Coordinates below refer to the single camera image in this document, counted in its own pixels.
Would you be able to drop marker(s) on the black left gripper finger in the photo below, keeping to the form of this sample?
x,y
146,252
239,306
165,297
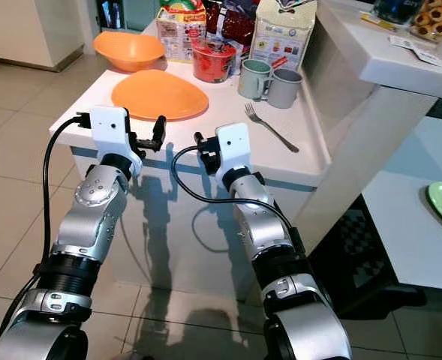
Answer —
x,y
159,133

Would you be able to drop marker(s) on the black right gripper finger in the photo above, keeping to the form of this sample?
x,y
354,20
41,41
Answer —
x,y
201,142

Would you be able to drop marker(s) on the orange plate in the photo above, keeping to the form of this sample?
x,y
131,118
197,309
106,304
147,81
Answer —
x,y
159,95

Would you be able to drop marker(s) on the metal fork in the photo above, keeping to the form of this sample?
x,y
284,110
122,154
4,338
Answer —
x,y
269,126

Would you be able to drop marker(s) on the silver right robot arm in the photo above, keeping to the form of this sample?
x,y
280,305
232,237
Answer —
x,y
266,232

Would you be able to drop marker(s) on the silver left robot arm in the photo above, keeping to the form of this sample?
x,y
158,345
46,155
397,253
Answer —
x,y
93,225

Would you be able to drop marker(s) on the red cup noodle tub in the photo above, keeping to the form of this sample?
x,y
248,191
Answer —
x,y
213,64

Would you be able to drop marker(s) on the pale green mug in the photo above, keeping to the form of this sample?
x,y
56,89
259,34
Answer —
x,y
253,79

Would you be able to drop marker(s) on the orange bowl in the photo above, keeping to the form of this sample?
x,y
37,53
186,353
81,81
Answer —
x,y
129,50

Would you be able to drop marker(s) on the grey mug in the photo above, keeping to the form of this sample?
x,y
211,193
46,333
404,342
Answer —
x,y
287,90

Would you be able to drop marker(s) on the instant noodle multipack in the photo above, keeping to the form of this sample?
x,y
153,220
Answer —
x,y
179,34

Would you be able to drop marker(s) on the dark red snack bag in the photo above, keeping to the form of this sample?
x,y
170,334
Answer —
x,y
234,22

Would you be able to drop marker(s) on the cream rice bag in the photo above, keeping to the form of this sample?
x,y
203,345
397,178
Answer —
x,y
284,37

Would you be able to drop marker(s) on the white floor cabinet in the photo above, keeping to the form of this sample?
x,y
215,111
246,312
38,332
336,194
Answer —
x,y
25,30

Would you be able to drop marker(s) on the black lattice plastic stool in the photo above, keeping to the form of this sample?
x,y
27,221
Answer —
x,y
352,255

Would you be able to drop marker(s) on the white paper card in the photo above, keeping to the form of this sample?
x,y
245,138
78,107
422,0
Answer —
x,y
412,49

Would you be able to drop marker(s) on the clear cookie container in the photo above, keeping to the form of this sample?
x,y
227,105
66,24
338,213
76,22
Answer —
x,y
434,19

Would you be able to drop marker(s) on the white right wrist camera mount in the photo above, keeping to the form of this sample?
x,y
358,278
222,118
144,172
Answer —
x,y
236,150

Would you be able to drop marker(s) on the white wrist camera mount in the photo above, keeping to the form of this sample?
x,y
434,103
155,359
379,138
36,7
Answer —
x,y
112,131
236,150

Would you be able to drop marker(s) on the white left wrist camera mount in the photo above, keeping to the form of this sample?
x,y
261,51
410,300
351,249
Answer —
x,y
112,131

